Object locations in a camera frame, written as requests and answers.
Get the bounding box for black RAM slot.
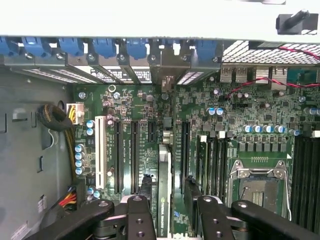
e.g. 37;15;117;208
309;129;320;233
214;131;223;201
196;134;209;198
207;136;216;198
291;136;302;226
221;136;230;203
300;136;311;231

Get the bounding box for CPU socket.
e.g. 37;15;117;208
228;158;292;221

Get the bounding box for socket locking lever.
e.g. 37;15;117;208
284;172;293;222

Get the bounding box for white expansion slot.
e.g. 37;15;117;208
94;115;109;190

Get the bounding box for short black expansion slot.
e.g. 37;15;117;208
148;121;158;143

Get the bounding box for green motherboard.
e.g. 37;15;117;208
72;82;320;240

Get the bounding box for white power connector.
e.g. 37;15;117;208
66;101;85;126

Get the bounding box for black open PC case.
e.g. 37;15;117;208
0;34;320;240

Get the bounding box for blue slot cover latch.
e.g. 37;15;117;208
59;37;85;57
21;36;48;57
195;39;219;62
0;36;19;57
125;38;149;61
92;37;118;60

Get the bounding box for black case lock tab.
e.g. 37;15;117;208
275;9;320;35

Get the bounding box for red yellow power wires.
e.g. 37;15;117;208
57;185;79;211

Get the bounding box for black sleeved power cable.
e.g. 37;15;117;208
37;104;75;132

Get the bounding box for red twisted wire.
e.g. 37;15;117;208
224;45;320;100

